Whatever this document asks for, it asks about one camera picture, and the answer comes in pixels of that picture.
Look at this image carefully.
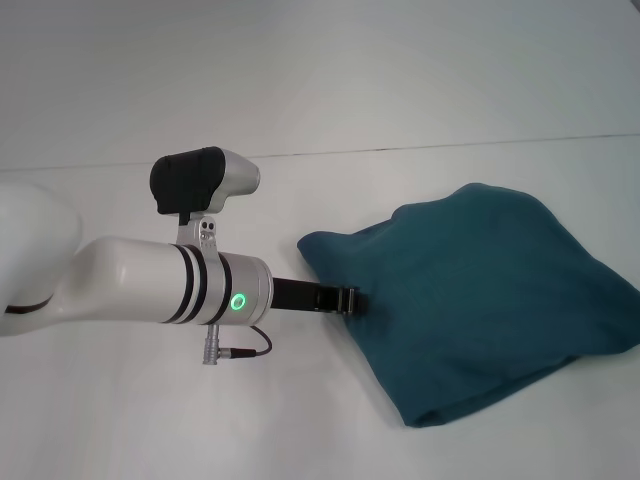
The teal t-shirt with pink print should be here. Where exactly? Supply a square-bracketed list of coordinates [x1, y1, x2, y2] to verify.
[295, 182, 640, 429]

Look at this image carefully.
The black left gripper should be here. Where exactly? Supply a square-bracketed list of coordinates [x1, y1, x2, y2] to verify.
[269, 276, 370, 317]

